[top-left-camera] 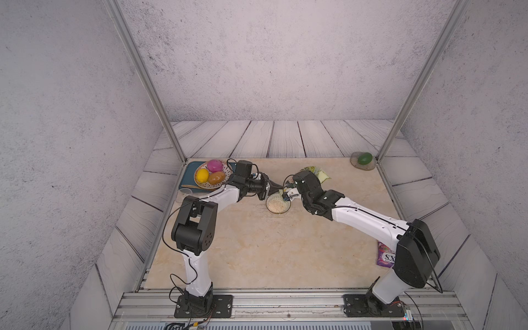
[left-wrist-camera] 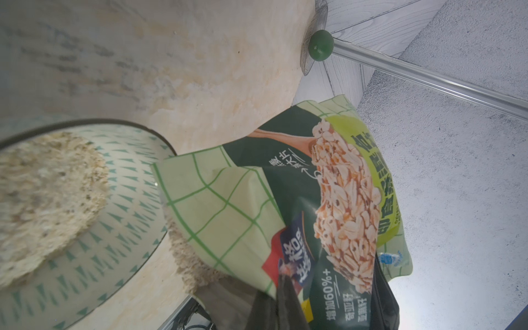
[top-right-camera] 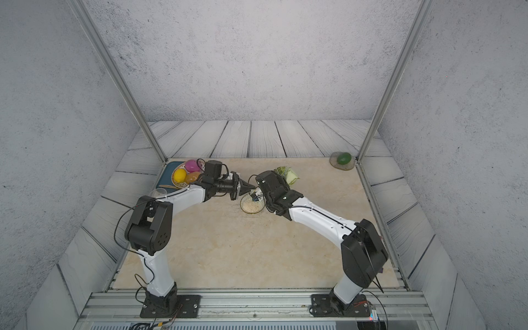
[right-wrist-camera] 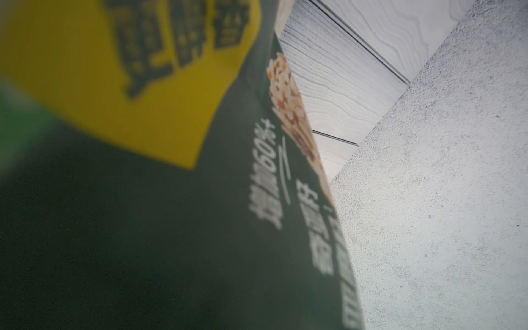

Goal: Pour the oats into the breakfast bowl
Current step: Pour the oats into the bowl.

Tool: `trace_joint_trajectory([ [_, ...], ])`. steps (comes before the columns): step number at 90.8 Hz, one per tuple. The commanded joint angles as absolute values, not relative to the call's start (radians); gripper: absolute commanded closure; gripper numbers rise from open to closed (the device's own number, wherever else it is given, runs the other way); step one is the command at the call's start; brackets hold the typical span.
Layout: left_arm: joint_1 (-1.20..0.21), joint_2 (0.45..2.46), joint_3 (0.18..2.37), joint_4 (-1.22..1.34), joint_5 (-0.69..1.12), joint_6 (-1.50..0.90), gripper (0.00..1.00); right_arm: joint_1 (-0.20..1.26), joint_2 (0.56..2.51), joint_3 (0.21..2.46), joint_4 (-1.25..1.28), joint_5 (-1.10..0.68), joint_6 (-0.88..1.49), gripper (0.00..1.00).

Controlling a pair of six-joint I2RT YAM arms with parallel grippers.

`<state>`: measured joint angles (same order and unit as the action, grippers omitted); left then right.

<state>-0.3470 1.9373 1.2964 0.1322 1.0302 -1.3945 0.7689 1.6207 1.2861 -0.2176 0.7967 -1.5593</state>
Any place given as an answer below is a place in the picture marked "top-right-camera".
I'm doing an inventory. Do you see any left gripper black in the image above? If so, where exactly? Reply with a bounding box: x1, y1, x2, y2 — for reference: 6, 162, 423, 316
212, 173, 253, 201

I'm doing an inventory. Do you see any white patterned breakfast bowl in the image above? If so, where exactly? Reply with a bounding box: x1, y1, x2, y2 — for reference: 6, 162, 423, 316
239, 192, 265, 215

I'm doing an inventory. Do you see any green oats bag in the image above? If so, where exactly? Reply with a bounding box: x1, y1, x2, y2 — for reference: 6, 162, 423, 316
274, 166, 299, 186

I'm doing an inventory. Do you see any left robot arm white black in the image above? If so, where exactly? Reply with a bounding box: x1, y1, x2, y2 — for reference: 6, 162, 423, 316
122, 160, 257, 309

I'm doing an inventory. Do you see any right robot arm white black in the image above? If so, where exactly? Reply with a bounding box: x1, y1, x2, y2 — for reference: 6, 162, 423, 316
256, 170, 389, 309

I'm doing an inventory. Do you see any poured oats pile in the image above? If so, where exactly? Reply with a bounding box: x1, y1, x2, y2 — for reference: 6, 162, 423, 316
242, 195, 263, 212

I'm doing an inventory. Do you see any orange brown toy fruit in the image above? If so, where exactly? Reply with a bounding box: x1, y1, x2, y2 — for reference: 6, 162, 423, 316
184, 171, 201, 184

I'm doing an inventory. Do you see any magenta toy fruit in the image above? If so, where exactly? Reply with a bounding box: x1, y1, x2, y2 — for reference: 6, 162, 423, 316
184, 159, 202, 173

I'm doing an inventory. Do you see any patterned fruit plate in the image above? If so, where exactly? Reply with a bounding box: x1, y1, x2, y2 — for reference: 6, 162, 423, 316
170, 159, 205, 188

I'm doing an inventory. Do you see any yellow toy lemon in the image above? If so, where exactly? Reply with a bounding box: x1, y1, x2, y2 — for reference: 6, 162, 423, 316
171, 168, 187, 184

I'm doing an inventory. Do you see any grey stone dish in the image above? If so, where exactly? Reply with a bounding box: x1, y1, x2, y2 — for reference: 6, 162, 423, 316
329, 151, 356, 171

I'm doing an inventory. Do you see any green toy avocado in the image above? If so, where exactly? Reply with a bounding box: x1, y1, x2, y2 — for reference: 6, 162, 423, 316
336, 153, 352, 166

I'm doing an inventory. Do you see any teal placemat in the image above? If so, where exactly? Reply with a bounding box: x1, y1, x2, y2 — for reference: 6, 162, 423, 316
155, 161, 188, 191

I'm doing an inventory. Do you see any clear drinking glass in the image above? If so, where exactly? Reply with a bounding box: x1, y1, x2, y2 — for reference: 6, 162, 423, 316
150, 188, 168, 199

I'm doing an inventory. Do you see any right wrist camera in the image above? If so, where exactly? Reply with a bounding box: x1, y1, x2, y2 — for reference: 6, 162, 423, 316
250, 188, 265, 202

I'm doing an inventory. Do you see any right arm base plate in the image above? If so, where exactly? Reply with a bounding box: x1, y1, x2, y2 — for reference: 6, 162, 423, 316
309, 292, 371, 318

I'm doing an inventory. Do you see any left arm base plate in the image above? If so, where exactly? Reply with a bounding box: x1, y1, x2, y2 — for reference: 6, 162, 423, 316
140, 294, 202, 319

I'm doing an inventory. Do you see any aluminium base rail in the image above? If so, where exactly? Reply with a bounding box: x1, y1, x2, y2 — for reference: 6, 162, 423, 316
78, 289, 437, 329

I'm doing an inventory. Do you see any right aluminium frame post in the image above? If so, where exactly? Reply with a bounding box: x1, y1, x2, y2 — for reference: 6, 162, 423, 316
356, 0, 434, 163

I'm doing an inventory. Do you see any aluminium frame post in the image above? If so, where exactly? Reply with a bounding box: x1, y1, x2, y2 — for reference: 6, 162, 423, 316
356, 0, 434, 163
67, 0, 168, 164

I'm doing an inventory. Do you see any left aluminium frame post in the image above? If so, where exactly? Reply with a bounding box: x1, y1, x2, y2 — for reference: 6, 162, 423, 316
67, 0, 168, 164

